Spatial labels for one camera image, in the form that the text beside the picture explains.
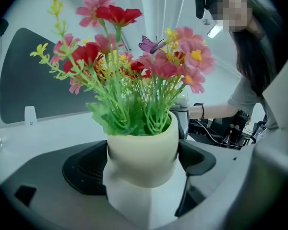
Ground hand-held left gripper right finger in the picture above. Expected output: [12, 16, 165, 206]
[177, 139, 217, 177]

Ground artificial flowers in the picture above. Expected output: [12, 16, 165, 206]
[30, 0, 216, 189]

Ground dark grey wall panel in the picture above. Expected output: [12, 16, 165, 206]
[0, 27, 133, 125]

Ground white table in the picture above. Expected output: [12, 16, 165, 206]
[0, 115, 109, 185]

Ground person's right forearm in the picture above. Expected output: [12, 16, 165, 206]
[189, 103, 240, 120]

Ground black equipment with cables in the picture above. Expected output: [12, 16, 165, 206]
[189, 109, 267, 150]

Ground person's grey shirt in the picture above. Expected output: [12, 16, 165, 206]
[227, 75, 280, 130]

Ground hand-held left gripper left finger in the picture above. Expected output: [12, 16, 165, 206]
[61, 139, 109, 196]

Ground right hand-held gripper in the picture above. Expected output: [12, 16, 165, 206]
[169, 103, 191, 140]

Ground small white bracket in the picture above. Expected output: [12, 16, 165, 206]
[24, 105, 38, 127]

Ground black head-mounted camera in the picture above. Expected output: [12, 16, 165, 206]
[195, 0, 211, 19]

